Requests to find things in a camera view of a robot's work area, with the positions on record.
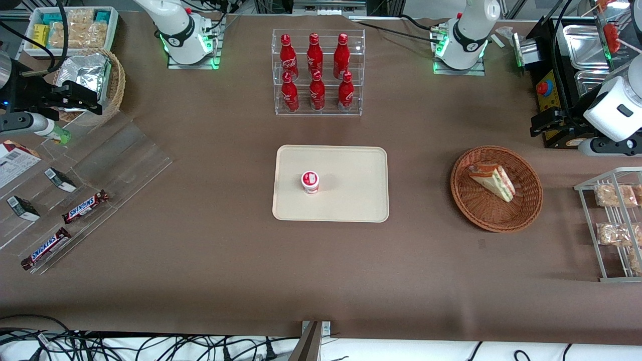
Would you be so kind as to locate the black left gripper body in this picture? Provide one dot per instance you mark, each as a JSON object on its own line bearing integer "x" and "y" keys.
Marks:
{"x": 566, "y": 120}

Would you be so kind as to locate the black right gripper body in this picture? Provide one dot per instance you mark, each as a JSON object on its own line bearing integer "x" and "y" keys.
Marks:
{"x": 27, "y": 94}

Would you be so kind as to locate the triangular sandwich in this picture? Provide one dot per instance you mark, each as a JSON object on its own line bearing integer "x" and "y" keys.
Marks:
{"x": 494, "y": 181}

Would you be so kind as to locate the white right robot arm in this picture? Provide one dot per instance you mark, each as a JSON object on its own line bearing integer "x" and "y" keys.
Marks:
{"x": 175, "y": 27}

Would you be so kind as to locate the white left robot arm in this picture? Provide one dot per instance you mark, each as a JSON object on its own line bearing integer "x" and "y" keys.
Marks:
{"x": 469, "y": 30}

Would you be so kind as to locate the tan wicker basket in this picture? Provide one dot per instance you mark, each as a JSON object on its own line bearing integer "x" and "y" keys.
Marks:
{"x": 116, "y": 82}

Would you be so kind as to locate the brown round wicker basket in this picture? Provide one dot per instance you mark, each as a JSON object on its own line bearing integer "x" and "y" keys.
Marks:
{"x": 521, "y": 210}

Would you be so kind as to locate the beige plastic tray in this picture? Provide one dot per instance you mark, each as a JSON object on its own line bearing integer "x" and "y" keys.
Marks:
{"x": 351, "y": 190}

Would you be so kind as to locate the silver foil bag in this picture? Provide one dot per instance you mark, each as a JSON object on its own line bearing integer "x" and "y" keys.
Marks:
{"x": 88, "y": 72}

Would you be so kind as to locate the red emergency stop button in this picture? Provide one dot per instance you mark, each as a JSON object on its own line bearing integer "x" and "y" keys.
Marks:
{"x": 543, "y": 88}

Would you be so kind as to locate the green label drink bottle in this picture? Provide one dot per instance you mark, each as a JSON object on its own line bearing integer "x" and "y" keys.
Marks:
{"x": 60, "y": 134}

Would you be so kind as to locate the steel food pan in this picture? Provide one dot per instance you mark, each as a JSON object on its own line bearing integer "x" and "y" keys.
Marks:
{"x": 584, "y": 47}
{"x": 589, "y": 82}

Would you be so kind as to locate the yellow snack box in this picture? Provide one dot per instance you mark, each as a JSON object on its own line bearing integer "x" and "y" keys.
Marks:
{"x": 40, "y": 36}

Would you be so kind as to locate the black hot food case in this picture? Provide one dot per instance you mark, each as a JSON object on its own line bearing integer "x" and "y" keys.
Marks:
{"x": 549, "y": 55}

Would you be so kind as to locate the clear bag of crackers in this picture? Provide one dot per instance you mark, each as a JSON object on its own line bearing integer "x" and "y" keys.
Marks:
{"x": 77, "y": 30}

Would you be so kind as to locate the silver metal box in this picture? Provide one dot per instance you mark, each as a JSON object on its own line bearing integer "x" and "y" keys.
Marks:
{"x": 525, "y": 52}

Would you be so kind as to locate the white plastic bin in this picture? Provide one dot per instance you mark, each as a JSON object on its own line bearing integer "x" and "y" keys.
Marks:
{"x": 113, "y": 30}

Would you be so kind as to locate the clear acrylic stepped display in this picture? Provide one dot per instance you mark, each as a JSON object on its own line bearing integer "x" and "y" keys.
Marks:
{"x": 125, "y": 160}

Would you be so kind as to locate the white printed cardboard package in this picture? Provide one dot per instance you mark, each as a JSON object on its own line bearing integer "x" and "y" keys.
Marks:
{"x": 12, "y": 163}

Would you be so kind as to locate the small black white box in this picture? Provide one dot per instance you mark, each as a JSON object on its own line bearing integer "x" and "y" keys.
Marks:
{"x": 22, "y": 208}
{"x": 60, "y": 179}

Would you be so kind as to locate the teal snack box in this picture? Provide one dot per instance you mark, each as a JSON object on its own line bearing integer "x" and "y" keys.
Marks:
{"x": 103, "y": 16}
{"x": 51, "y": 19}

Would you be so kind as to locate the clear bag of snack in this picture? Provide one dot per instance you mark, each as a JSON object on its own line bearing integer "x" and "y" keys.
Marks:
{"x": 637, "y": 260}
{"x": 617, "y": 234}
{"x": 614, "y": 195}

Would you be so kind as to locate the red skewered food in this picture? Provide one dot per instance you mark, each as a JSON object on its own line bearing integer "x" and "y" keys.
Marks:
{"x": 611, "y": 37}

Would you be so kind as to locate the Snickers chocolate bar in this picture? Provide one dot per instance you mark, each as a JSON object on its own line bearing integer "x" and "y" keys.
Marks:
{"x": 46, "y": 248}
{"x": 85, "y": 206}

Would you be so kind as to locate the clear acrylic bottle rack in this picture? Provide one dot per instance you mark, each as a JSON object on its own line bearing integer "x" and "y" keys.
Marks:
{"x": 361, "y": 65}

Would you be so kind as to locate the red cola bottle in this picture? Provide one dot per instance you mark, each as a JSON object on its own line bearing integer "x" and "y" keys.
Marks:
{"x": 317, "y": 94}
{"x": 289, "y": 95}
{"x": 341, "y": 55}
{"x": 287, "y": 52}
{"x": 345, "y": 95}
{"x": 314, "y": 52}

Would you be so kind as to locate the red white yogurt cup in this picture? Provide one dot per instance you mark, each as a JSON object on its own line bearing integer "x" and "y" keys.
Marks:
{"x": 310, "y": 181}

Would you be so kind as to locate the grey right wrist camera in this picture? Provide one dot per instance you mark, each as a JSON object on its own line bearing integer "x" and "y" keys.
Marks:
{"x": 22, "y": 123}

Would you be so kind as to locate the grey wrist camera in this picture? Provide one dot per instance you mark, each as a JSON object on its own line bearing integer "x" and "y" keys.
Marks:
{"x": 22, "y": 123}
{"x": 607, "y": 146}

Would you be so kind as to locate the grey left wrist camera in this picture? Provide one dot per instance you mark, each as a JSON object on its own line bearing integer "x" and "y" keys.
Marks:
{"x": 607, "y": 146}

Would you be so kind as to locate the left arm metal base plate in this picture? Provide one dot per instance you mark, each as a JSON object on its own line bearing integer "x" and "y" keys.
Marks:
{"x": 479, "y": 70}

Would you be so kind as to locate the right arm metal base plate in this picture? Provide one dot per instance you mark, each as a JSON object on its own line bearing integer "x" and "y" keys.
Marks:
{"x": 218, "y": 47}

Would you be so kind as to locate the metal table bracket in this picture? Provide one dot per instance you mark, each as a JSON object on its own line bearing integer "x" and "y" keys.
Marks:
{"x": 312, "y": 341}

